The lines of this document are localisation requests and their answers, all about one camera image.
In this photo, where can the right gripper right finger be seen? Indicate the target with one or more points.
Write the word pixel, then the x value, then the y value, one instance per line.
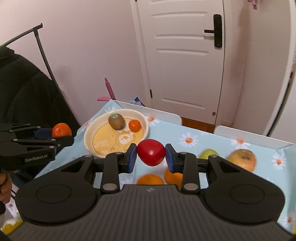
pixel 186 164

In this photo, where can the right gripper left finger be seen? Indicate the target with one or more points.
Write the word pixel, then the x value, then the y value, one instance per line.
pixel 115 164

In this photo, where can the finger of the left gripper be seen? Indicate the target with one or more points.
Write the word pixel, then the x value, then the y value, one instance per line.
pixel 32 132
pixel 58 142

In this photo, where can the large orange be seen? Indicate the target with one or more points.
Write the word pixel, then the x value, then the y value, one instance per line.
pixel 173 178
pixel 150 179

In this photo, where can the green apple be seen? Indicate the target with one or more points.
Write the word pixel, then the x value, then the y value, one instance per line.
pixel 206 153

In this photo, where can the red tomato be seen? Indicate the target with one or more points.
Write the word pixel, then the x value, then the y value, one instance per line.
pixel 151 152

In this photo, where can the small orange mandarin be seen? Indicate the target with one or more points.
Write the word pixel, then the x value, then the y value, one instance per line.
pixel 134 125

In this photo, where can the yellow red apple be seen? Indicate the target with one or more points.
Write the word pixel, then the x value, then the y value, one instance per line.
pixel 243 158

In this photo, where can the left hand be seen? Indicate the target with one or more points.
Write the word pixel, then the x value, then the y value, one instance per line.
pixel 5 187

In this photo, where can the white yellow cartoon plate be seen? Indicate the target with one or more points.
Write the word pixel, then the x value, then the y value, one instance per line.
pixel 100 139

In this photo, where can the black garment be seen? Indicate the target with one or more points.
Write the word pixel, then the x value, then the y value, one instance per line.
pixel 28 96

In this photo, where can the brown kiwi with sticker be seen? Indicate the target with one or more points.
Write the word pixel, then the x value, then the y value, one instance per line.
pixel 116 121

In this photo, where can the blue plastic bag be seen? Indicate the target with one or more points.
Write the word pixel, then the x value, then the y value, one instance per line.
pixel 137 101

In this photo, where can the blue daisy tablecloth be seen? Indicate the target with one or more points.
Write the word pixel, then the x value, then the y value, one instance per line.
pixel 276 165

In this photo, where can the black clothes rack pole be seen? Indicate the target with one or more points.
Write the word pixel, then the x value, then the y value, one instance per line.
pixel 36 34

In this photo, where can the white panel door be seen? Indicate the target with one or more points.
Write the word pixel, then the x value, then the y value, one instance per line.
pixel 183 71

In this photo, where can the white wardrobe sliding door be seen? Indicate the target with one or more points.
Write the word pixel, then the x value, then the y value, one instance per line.
pixel 281 70

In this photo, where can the pink dustpan handle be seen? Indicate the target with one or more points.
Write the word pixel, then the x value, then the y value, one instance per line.
pixel 104 98

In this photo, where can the black door lock handle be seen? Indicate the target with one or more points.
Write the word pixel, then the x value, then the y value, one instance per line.
pixel 217 31

